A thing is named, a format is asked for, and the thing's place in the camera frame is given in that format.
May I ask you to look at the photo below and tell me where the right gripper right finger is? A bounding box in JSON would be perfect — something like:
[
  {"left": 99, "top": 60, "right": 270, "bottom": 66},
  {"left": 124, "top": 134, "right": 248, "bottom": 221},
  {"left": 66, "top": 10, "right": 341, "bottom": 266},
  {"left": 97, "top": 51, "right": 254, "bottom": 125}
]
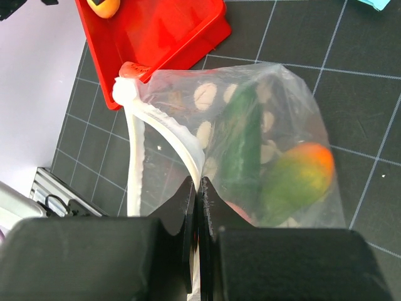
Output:
[{"left": 198, "top": 177, "right": 393, "bottom": 300}]

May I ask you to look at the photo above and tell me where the green orange toy mango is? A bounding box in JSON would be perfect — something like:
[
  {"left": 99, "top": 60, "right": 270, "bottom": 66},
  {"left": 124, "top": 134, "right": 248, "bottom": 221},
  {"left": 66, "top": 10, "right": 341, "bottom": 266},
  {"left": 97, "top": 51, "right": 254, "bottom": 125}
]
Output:
[{"left": 260, "top": 142, "right": 335, "bottom": 226}]

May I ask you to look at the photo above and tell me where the pink toy peach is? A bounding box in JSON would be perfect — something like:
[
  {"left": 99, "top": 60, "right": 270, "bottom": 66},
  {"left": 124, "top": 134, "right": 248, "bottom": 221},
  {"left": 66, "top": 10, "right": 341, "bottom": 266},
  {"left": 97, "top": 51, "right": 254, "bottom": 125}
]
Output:
[{"left": 226, "top": 201, "right": 254, "bottom": 224}]

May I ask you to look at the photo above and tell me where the orange toy fruit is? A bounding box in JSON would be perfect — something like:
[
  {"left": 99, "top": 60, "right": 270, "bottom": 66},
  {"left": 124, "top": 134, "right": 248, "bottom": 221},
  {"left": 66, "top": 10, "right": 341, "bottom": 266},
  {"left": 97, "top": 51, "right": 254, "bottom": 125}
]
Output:
[{"left": 87, "top": 0, "right": 121, "bottom": 19}]

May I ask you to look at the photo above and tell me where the toy watermelon slice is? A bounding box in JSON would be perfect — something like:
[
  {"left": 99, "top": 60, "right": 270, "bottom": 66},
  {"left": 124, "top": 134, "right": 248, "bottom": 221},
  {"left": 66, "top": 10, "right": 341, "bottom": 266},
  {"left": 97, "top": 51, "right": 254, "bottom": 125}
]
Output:
[{"left": 118, "top": 61, "right": 151, "bottom": 83}]

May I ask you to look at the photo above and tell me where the white-spotted clear zip bag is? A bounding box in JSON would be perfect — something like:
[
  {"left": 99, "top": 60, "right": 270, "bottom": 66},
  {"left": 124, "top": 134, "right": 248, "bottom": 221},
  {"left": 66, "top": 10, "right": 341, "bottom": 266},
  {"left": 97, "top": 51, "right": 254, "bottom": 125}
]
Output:
[{"left": 112, "top": 62, "right": 345, "bottom": 228}]

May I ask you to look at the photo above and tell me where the red plastic tray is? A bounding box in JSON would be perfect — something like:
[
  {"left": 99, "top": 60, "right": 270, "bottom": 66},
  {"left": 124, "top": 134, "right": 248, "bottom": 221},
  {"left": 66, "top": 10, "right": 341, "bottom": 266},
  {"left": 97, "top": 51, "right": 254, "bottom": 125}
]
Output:
[{"left": 76, "top": 1, "right": 231, "bottom": 110}]

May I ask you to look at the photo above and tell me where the green toy cucumber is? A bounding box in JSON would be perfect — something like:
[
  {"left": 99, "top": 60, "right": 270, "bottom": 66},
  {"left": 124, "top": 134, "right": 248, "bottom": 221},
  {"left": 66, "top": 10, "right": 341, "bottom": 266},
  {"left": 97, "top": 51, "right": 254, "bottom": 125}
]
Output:
[{"left": 216, "top": 85, "right": 261, "bottom": 203}]

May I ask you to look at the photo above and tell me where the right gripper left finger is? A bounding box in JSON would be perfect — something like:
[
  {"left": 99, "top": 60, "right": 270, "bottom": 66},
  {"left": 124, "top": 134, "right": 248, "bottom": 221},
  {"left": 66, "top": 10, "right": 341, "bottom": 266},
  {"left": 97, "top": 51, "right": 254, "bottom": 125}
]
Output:
[{"left": 1, "top": 177, "right": 195, "bottom": 300}]

